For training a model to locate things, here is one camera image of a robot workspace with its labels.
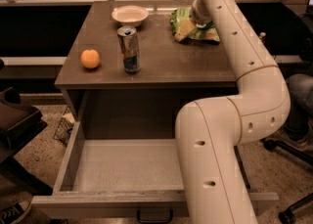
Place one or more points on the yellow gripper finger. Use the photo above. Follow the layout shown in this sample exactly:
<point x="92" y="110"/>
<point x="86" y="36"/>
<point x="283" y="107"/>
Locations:
<point x="186" y="27"/>

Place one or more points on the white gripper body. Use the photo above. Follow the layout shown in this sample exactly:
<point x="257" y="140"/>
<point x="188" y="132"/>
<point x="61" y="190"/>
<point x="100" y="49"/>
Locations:
<point x="200" y="18"/>

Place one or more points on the green rice chip bag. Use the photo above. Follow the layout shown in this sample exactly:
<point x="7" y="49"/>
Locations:
<point x="208" y="33"/>

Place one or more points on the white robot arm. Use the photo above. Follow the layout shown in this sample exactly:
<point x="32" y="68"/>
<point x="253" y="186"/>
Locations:
<point x="207" y="130"/>

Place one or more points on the grey cabinet with top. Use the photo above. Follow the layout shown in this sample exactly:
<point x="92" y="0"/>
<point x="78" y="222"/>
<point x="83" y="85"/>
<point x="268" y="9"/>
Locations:
<point x="164" y="62"/>

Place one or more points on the silver blue energy drink can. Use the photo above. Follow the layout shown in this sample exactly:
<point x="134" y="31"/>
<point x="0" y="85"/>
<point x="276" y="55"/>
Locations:
<point x="128" y="41"/>

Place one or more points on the white paper bowl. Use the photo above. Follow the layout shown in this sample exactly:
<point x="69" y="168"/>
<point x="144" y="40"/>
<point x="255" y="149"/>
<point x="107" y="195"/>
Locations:
<point x="130" y="15"/>

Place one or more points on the clear plastic water bottle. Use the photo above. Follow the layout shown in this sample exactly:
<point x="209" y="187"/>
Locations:
<point x="262" y="37"/>

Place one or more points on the orange fruit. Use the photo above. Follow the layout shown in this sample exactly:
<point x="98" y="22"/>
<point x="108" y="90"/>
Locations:
<point x="90" y="58"/>

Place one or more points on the grey person shoe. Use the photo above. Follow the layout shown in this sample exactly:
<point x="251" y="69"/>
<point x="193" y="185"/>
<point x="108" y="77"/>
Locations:
<point x="300" y="144"/>

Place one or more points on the dark brown chair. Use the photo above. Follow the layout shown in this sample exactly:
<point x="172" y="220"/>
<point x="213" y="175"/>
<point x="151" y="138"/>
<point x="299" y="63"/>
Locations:
<point x="19" y="124"/>

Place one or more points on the black office chair base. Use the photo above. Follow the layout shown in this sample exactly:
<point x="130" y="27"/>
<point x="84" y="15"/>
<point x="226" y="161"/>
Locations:
<point x="293" y="175"/>

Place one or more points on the black white sneaker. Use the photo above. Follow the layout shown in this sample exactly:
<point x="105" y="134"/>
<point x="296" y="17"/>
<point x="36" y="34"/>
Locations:
<point x="16" y="213"/>

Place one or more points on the wire mesh basket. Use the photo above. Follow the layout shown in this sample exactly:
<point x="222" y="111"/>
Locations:
<point x="64" y="128"/>

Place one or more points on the black drawer handle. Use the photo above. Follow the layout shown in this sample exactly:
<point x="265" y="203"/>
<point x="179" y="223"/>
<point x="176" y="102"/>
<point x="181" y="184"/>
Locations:
<point x="154" y="219"/>

